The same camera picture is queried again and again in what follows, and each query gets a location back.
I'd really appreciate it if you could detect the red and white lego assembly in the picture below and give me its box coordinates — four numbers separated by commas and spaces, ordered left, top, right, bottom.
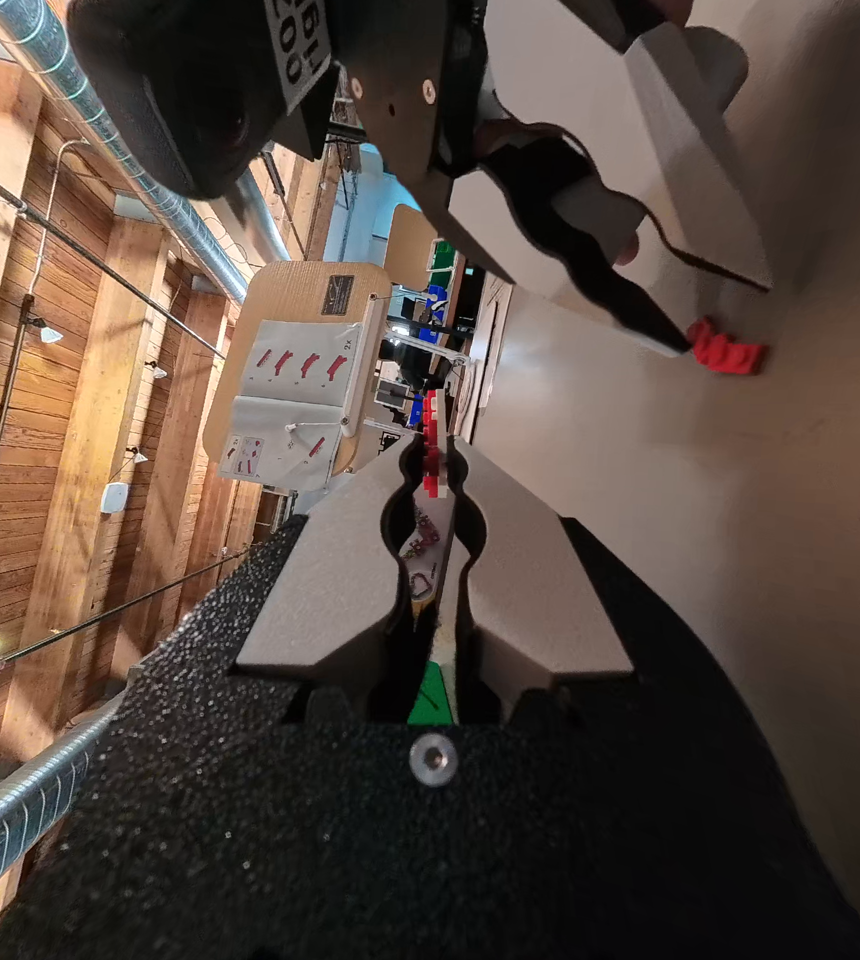
419, 388, 454, 502

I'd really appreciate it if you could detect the blue storage bin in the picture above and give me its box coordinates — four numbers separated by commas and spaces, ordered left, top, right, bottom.
409, 283, 448, 340

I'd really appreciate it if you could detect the lego instruction booklet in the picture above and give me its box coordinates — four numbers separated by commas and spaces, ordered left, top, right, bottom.
218, 318, 364, 492

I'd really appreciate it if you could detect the black ceiling tie rod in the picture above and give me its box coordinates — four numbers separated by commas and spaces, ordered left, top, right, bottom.
0, 546, 270, 691
0, 148, 227, 360

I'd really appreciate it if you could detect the white paper sheet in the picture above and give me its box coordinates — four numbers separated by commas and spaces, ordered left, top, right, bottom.
467, 279, 515, 445

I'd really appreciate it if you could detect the green plastic bin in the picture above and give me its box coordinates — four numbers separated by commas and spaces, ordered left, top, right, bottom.
406, 666, 452, 726

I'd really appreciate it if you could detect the red lego plate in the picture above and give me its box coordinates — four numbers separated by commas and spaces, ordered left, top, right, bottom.
687, 317, 770, 376

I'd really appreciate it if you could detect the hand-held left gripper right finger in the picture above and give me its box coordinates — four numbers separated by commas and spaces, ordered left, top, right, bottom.
449, 435, 637, 699

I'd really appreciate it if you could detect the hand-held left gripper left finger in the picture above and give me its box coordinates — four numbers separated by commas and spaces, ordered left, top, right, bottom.
233, 433, 425, 685

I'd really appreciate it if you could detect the white and yellow lego box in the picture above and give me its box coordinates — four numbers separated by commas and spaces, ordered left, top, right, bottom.
398, 498, 455, 627

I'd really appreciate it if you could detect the silver spiral ceiling duct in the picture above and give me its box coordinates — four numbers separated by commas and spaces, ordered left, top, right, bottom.
0, 0, 292, 305
0, 697, 127, 927

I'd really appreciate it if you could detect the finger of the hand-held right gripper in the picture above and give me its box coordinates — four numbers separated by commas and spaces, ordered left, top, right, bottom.
486, 0, 774, 292
447, 138, 691, 359

